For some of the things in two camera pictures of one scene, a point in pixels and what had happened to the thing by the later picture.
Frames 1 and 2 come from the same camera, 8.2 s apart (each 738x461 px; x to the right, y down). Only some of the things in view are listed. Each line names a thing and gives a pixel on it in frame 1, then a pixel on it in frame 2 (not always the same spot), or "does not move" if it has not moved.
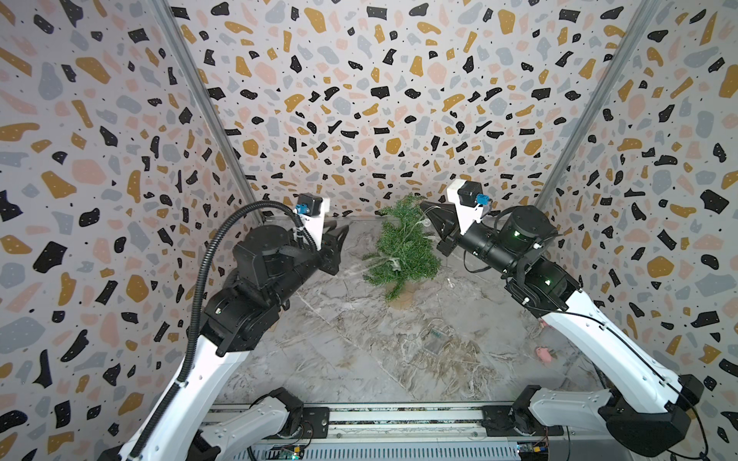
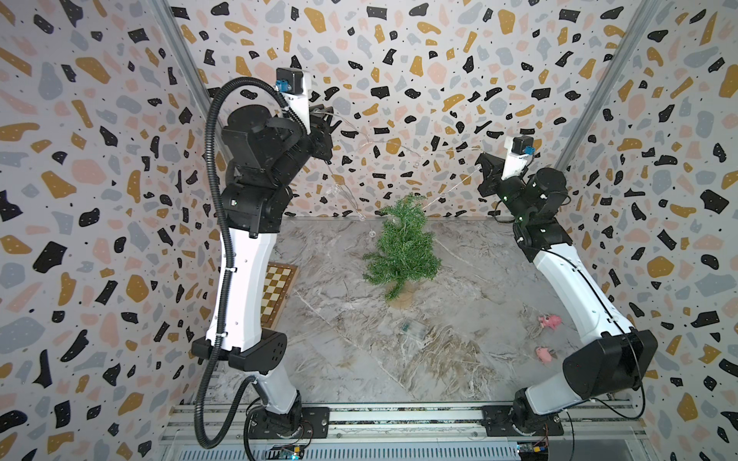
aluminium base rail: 411,432 does not move
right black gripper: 446,216 -> 495,167
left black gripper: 331,248 -> 322,135
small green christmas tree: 405,253 does not move
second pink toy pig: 544,354 does not move
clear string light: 394,258 -> 382,143
